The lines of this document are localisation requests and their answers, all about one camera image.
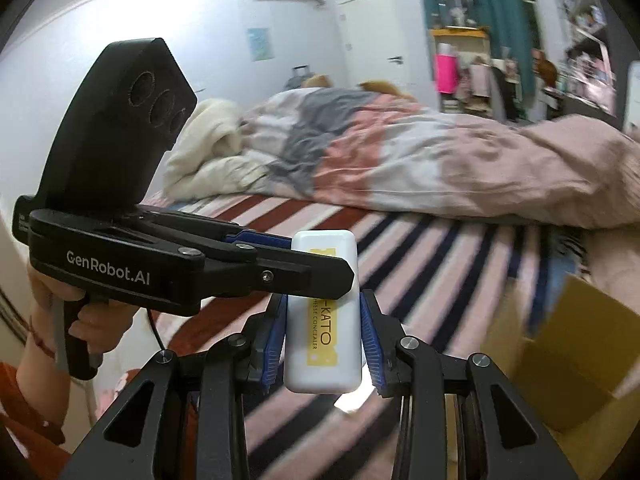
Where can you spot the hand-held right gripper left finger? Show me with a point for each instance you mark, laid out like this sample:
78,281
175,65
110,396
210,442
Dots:
272,347

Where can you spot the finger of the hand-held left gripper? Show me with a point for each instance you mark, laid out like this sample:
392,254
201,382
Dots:
300,275
250,236

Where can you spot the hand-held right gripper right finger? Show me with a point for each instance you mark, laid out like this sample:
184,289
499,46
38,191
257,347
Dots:
371,347

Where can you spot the white box with yellow label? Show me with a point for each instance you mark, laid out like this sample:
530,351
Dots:
320,360

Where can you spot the brown cardboard box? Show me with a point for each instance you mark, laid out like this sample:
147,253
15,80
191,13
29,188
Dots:
565,360

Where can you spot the person's left forearm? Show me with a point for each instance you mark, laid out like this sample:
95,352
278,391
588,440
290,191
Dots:
30,400

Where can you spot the person's left hand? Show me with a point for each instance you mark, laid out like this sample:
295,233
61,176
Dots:
45,310

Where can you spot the cream fluffy blanket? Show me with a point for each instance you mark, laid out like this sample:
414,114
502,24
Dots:
215,150

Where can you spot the striped bed sheet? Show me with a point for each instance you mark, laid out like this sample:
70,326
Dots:
425,270

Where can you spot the orange plush toy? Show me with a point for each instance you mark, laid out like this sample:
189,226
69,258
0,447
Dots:
318,81
382,87

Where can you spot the pink and grey duvet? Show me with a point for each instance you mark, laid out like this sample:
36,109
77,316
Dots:
425,160

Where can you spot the white door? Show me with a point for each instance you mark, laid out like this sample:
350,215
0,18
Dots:
370,40

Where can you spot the bright pink bag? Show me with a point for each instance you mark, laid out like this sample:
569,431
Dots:
446,74

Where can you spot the black chair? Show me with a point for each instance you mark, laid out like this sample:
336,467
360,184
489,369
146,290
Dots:
505,90

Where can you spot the yellow wooden shelf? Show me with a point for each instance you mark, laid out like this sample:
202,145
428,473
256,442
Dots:
460,34

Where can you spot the clear display box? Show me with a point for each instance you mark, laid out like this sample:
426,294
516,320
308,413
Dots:
454,7

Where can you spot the brown plush toy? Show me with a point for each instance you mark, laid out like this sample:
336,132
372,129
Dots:
546,67

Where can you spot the light blue wall poster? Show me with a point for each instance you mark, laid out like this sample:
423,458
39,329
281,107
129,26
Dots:
260,44

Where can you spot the cluttered wall shelf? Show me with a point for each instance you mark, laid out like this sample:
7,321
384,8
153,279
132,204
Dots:
590,50

